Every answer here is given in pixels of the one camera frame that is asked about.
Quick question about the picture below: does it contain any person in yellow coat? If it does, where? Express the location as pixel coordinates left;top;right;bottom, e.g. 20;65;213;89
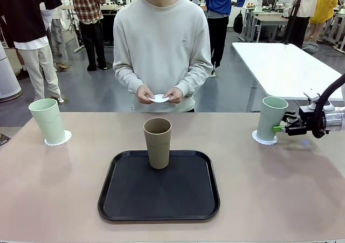
306;0;339;43

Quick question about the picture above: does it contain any grey desk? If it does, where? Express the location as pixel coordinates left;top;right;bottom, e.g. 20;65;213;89
244;7;291;43

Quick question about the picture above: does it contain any person in grey sweatshirt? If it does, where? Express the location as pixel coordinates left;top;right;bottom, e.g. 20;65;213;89
112;0;213;113

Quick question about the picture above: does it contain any brown plastic cup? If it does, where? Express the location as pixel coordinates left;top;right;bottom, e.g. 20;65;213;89
143;118;173;170

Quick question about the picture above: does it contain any white table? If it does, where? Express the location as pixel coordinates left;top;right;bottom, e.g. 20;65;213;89
231;42;345;113

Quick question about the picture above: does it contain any white cylindrical air purifier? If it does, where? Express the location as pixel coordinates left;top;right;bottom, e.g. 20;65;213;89
0;42;22;101

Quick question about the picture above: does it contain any person's left hand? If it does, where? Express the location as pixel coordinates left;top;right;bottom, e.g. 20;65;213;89
164;88;184;103

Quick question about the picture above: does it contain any white scalloped paper coaster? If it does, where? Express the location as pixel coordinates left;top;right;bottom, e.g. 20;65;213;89
44;129;73;147
252;129;278;146
147;93;171;103

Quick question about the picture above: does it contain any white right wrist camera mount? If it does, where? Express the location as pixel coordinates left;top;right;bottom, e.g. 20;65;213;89
303;91;323;110

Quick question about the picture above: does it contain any person in grey skirt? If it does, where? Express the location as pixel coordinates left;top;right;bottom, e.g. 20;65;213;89
40;0;70;71

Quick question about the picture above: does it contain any pale green plastic cup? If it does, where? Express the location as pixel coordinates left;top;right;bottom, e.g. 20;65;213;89
28;98;66;144
256;96;289;142

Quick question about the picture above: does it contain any person in black top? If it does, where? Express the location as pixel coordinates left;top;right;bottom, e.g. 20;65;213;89
0;0;64;103

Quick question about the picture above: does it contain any person's right hand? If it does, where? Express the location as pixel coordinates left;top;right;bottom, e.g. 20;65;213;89
136;85;156;103

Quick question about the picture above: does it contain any person in cream top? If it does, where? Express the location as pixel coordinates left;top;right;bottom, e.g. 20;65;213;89
285;0;324;50

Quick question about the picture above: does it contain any black plastic tray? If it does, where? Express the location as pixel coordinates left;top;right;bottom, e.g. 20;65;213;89
97;150;221;222

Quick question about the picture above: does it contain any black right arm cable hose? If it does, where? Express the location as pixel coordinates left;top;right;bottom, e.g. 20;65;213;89
312;73;345;139

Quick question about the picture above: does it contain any person's left forearm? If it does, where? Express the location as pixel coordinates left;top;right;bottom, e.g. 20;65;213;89
175;62;213;96

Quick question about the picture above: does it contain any person in plaid shirt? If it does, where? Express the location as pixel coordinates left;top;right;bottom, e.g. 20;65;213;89
67;0;108;72

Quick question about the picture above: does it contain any person's right forearm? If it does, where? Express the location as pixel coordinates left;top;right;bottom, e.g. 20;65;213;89
112;62;149;93

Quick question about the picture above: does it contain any black tripod stand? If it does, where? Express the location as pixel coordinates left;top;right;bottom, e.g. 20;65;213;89
282;0;307;46

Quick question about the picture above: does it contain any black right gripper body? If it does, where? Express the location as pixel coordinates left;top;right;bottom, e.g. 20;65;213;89
298;105;316;136

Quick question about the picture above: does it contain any grey cloth bundle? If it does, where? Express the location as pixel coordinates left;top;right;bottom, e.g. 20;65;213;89
301;42;319;55

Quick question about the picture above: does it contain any black hanging bag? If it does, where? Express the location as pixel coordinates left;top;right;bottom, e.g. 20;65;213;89
233;10;244;34

